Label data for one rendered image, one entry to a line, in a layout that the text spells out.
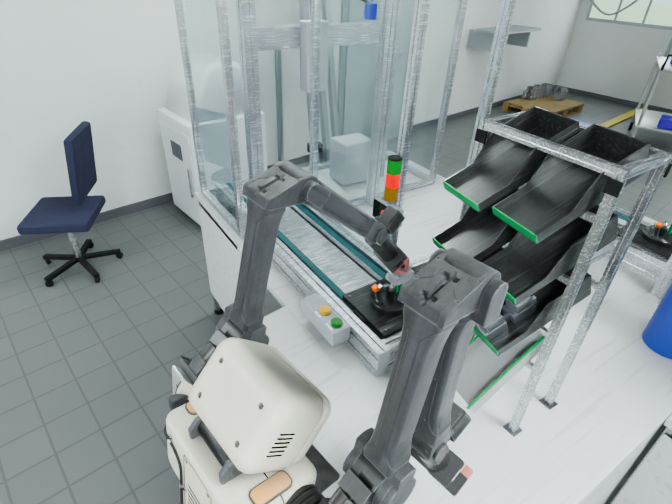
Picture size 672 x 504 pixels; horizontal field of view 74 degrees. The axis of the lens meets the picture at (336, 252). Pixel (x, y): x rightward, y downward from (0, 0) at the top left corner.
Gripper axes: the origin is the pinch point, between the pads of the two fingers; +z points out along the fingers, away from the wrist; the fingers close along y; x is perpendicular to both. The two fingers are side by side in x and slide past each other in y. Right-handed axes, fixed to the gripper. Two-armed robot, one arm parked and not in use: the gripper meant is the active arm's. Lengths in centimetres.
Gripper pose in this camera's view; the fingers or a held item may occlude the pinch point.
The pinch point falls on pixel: (401, 267)
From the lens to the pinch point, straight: 141.0
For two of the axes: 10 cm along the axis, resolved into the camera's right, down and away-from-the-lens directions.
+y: -4.5, -5.3, 7.1
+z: 5.2, 4.9, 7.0
